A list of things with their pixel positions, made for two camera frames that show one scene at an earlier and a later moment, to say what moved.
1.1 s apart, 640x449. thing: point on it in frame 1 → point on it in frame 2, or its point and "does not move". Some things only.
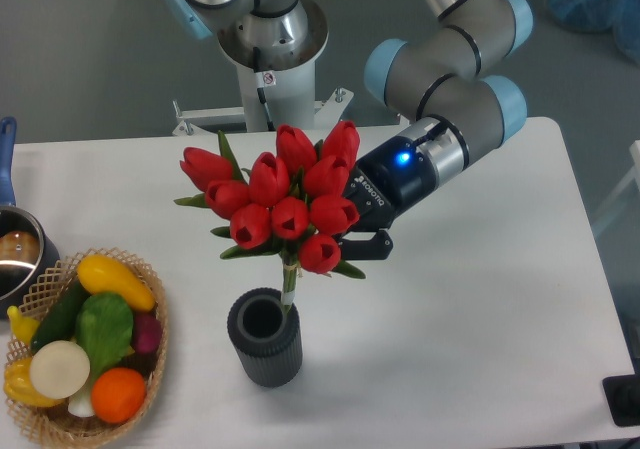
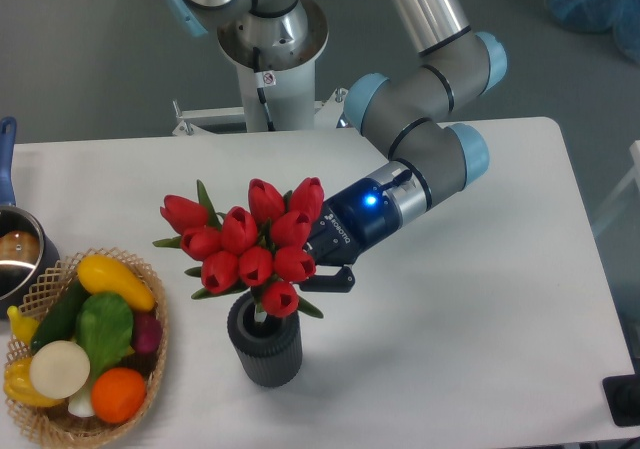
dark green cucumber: (59, 320) does not move
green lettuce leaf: (104, 327) does not move
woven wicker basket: (56, 423) does not move
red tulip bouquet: (289, 205) → (261, 250)
